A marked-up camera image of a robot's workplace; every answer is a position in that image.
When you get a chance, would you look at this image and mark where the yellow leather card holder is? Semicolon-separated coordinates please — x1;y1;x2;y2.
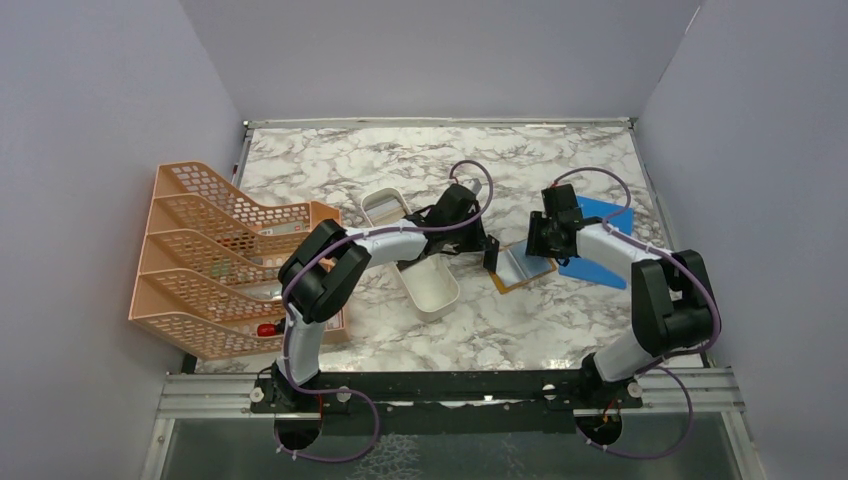
490;240;558;295

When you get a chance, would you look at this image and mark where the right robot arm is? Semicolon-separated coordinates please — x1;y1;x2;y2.
526;184;720;407

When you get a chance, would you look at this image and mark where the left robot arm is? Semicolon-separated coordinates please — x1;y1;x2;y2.
275;184;491;411

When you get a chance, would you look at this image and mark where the white plastic card tray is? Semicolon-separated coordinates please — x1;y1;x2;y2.
360;188;460;323

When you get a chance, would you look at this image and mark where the red object in rack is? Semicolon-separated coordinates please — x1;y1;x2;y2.
256;323;279;337

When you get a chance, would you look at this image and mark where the peach plastic file rack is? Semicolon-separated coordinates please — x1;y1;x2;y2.
128;161;342;360

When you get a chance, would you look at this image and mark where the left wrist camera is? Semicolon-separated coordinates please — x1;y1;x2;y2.
462;178;482;197

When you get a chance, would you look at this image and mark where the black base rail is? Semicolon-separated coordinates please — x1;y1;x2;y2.
249;370;642;436

